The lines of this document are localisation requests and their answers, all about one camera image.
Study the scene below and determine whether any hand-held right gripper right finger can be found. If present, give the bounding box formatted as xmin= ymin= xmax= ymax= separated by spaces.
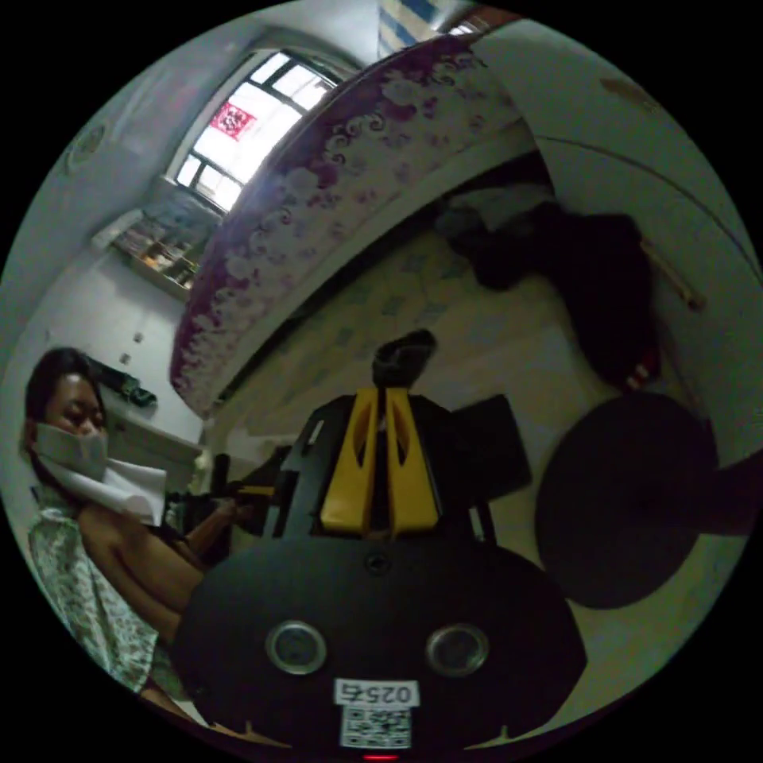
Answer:
xmin=385 ymin=389 xmax=444 ymax=534

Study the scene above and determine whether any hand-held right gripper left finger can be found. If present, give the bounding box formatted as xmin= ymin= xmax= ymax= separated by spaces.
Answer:
xmin=320 ymin=388 xmax=379 ymax=534

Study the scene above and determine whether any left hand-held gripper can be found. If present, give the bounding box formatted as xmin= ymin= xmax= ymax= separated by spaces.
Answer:
xmin=229 ymin=445 xmax=294 ymax=536

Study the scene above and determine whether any person's left forearm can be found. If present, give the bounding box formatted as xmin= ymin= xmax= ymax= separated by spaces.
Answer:
xmin=152 ymin=530 xmax=210 ymax=645

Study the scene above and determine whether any person's left hand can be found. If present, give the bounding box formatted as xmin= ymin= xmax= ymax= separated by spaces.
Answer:
xmin=188 ymin=498 xmax=254 ymax=552

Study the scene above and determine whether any bed with pale printed mat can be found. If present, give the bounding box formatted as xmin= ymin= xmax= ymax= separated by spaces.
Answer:
xmin=202 ymin=226 xmax=759 ymax=738

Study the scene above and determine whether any person's body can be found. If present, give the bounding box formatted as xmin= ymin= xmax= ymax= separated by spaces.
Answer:
xmin=21 ymin=345 xmax=207 ymax=711

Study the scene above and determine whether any purple floral curtain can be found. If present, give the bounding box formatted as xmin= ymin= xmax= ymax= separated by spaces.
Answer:
xmin=168 ymin=33 xmax=525 ymax=418

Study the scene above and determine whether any pile of clothes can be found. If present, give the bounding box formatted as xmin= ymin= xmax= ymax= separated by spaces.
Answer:
xmin=435 ymin=178 xmax=664 ymax=396

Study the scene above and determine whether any window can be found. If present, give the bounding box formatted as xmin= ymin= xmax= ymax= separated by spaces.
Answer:
xmin=166 ymin=50 xmax=342 ymax=215

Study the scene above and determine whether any round ceiling lamp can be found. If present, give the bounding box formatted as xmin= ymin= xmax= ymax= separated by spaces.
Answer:
xmin=64 ymin=123 xmax=107 ymax=175

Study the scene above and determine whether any wall shelf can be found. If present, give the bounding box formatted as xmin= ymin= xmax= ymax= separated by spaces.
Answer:
xmin=92 ymin=208 xmax=207 ymax=302

